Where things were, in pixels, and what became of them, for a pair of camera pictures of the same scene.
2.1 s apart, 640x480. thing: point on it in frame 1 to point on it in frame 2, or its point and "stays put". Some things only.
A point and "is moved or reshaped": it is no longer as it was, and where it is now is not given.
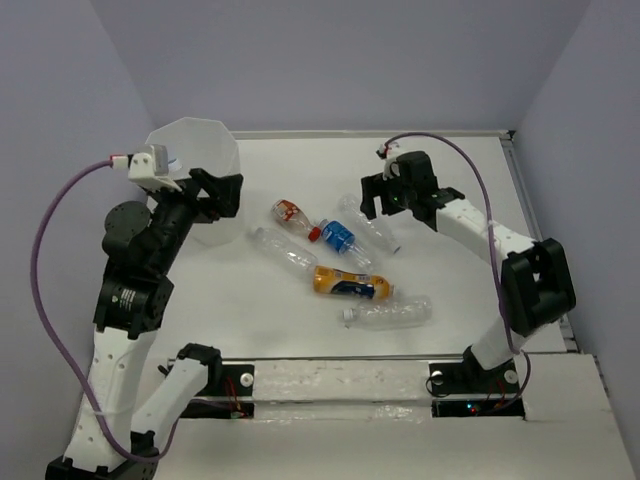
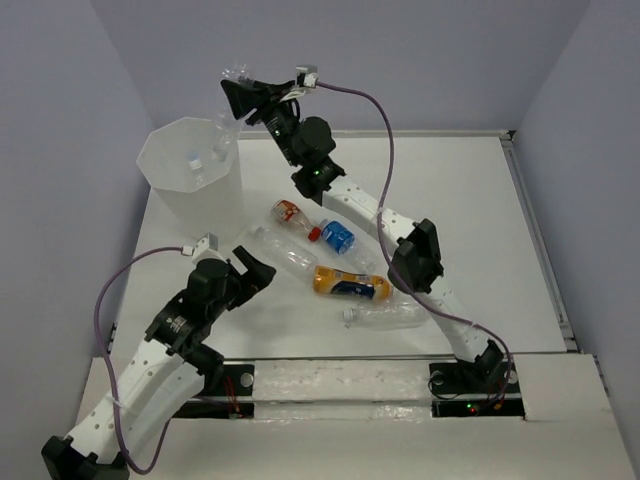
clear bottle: (285, 251) stays put
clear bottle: (375, 229) is moved or reshaped
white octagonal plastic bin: (200, 143) stays put
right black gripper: (372, 187) to (266, 96)
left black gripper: (226, 188) to (259, 276)
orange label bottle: (328, 279) stays put
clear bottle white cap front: (375, 314) stays put
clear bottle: (174, 164) to (194, 158)
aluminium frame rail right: (567, 333) stays put
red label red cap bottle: (293, 214) stays put
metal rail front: (343, 357) stays put
